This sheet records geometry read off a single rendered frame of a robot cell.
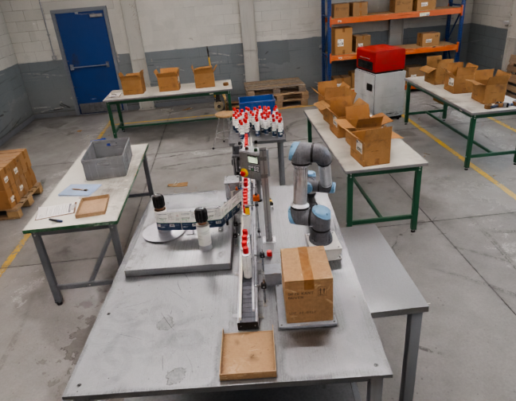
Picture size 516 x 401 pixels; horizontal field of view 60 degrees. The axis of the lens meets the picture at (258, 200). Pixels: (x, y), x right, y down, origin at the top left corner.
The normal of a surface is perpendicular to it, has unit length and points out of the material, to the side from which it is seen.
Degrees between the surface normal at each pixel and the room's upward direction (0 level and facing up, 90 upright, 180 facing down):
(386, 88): 90
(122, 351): 0
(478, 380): 0
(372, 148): 91
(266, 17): 90
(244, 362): 0
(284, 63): 90
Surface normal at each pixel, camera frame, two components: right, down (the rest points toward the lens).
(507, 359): -0.07, -0.89
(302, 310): 0.03, 0.44
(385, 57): 0.28, 0.41
